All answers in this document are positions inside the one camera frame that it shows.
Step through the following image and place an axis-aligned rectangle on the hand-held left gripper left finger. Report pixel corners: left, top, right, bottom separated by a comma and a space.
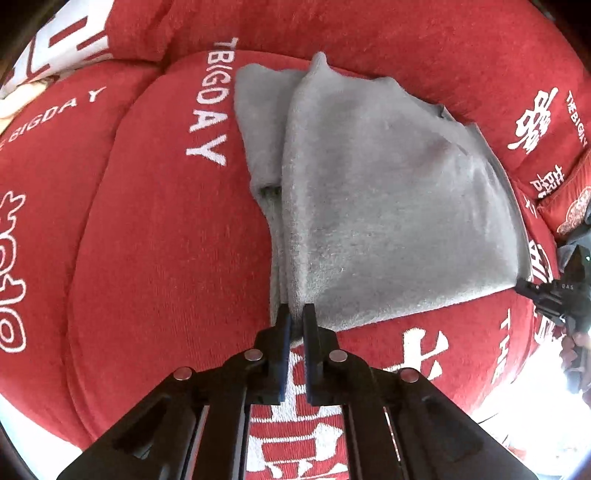
56, 302, 293, 480

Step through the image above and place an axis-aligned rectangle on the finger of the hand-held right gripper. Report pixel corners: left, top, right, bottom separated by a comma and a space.
514, 278, 570, 325

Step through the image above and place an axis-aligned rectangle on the grey knit sweater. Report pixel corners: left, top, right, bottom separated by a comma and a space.
235, 52, 532, 332

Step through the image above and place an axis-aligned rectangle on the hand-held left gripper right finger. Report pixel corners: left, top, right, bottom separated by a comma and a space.
302, 302, 539, 480

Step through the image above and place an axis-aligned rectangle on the red printed sofa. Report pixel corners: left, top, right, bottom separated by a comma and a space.
0, 0, 591, 480

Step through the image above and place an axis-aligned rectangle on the person's right hand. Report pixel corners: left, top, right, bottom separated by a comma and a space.
560, 331, 591, 372

